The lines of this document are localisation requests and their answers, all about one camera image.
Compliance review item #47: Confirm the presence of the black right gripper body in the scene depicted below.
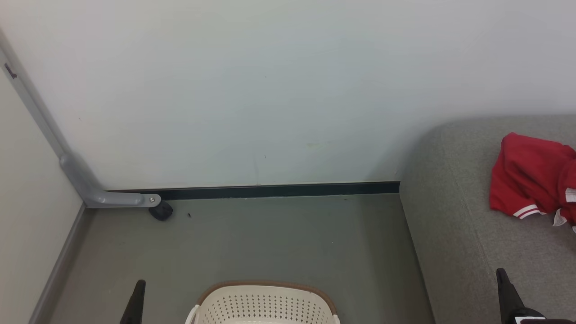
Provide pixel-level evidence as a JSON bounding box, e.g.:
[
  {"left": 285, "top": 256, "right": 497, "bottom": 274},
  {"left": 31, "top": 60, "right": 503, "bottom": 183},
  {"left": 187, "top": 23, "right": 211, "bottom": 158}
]
[{"left": 513, "top": 308, "right": 576, "bottom": 324}]

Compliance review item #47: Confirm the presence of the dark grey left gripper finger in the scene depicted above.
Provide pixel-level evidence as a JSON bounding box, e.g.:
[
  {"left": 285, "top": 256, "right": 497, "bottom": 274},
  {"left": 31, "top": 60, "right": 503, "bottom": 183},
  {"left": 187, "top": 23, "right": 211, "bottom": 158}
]
[{"left": 120, "top": 279, "right": 146, "bottom": 324}]

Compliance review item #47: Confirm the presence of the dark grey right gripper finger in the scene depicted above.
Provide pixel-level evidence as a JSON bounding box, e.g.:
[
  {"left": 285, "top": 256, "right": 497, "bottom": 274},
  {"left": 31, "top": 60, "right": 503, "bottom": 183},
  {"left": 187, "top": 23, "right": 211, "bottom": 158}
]
[{"left": 496, "top": 268, "right": 525, "bottom": 324}]

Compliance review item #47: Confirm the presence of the red garment with white trim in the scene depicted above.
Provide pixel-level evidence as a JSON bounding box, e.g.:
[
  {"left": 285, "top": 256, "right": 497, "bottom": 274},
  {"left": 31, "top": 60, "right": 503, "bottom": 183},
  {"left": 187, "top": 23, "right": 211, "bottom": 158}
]
[{"left": 489, "top": 132, "right": 576, "bottom": 232}]

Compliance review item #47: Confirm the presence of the white perforated laundry basket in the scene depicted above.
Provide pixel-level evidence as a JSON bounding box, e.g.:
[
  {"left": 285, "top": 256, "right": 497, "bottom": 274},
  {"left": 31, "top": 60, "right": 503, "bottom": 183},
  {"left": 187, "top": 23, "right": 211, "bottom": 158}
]
[{"left": 184, "top": 280, "right": 341, "bottom": 324}]

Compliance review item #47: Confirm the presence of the grey baseboard strip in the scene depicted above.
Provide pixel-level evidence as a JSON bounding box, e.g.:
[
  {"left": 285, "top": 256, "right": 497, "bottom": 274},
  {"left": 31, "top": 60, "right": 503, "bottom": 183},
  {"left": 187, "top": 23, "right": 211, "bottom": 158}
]
[{"left": 29, "top": 202, "right": 88, "bottom": 324}]

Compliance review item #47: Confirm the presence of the grey fabric sofa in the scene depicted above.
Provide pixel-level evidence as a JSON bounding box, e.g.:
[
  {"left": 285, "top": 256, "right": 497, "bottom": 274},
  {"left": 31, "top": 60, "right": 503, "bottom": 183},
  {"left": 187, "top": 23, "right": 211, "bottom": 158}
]
[{"left": 400, "top": 115, "right": 576, "bottom": 324}]

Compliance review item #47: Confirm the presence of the black caster wheel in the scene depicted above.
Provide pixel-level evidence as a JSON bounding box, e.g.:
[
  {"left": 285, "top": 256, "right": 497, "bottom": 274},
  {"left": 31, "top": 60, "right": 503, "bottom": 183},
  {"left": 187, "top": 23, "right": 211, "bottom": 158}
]
[{"left": 148, "top": 200, "right": 174, "bottom": 222}]

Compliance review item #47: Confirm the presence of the black baseboard strip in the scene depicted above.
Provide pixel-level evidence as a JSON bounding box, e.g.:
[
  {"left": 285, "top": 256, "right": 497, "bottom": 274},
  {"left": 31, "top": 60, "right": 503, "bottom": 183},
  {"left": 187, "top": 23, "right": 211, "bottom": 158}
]
[{"left": 108, "top": 181, "right": 401, "bottom": 201}]

